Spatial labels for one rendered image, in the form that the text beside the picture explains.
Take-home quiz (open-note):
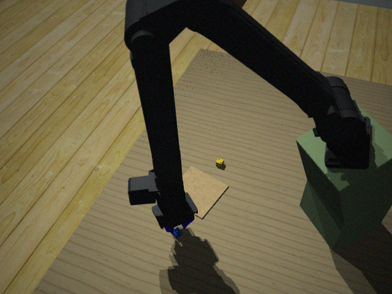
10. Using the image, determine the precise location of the tan mat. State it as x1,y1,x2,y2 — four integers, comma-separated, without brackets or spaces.
183,166,228,219

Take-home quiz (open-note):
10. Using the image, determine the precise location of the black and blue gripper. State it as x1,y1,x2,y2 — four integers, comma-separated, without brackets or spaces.
152,192,198,234

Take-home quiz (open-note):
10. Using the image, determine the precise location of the blue die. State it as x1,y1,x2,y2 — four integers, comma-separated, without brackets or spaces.
173,227,182,239

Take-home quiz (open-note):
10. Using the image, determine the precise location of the yellow die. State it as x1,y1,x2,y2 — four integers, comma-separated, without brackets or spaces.
216,158,224,168

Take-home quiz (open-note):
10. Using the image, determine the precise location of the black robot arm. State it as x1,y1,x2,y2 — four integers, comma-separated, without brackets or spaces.
124,0,371,214

